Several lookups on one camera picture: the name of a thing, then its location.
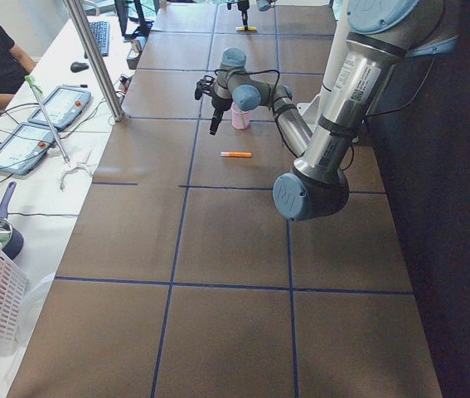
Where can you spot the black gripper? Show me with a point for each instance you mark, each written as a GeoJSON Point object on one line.
{"type": "Point", "coordinates": [216, 104]}
{"type": "Point", "coordinates": [242, 6]}

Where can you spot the yellow highlighter pen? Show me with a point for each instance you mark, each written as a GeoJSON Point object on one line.
{"type": "Point", "coordinates": [246, 29]}

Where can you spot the orange highlighter pen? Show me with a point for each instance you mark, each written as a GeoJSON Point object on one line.
{"type": "Point", "coordinates": [225, 154]}

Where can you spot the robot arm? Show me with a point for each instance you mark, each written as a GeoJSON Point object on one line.
{"type": "Point", "coordinates": [262, 5]}
{"type": "Point", "coordinates": [371, 38]}

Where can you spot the pink mesh pen holder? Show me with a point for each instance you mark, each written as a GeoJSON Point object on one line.
{"type": "Point", "coordinates": [239, 119]}

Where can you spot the black computer monitor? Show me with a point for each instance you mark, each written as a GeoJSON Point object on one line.
{"type": "Point", "coordinates": [132, 22]}

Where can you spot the black keyboard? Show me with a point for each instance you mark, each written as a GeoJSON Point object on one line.
{"type": "Point", "coordinates": [101, 35]}

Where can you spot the black computer mouse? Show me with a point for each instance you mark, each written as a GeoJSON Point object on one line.
{"type": "Point", "coordinates": [77, 67]}

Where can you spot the upper teach pendant tablet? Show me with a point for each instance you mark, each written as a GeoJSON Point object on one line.
{"type": "Point", "coordinates": [65, 104]}

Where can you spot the teach pendant tablet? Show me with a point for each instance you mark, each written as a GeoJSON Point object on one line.
{"type": "Point", "coordinates": [65, 104]}
{"type": "Point", "coordinates": [24, 148]}

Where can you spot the metal reacher grabber tool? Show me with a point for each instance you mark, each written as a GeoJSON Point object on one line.
{"type": "Point", "coordinates": [80, 160]}

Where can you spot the lower teach pendant tablet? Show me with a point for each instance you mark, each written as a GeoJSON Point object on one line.
{"type": "Point", "coordinates": [24, 148]}

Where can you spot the blue saucepan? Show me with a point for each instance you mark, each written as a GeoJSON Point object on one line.
{"type": "Point", "coordinates": [11, 239]}

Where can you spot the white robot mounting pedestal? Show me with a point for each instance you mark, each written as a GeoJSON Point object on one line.
{"type": "Point", "coordinates": [311, 111]}

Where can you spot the aluminium frame post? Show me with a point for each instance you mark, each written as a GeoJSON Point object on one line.
{"type": "Point", "coordinates": [80, 21]}

